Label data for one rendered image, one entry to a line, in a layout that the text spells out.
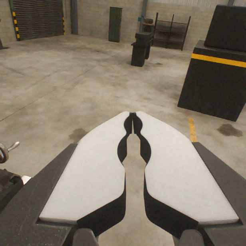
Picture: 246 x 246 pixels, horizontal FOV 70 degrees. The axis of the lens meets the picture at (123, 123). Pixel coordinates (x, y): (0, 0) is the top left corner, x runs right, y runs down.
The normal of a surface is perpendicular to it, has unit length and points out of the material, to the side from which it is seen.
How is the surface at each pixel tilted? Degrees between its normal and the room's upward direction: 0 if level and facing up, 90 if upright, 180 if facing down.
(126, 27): 90
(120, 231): 0
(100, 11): 90
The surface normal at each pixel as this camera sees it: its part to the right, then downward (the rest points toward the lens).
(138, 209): 0.10, -0.84
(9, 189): 0.96, 0.16
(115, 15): -0.25, 0.49
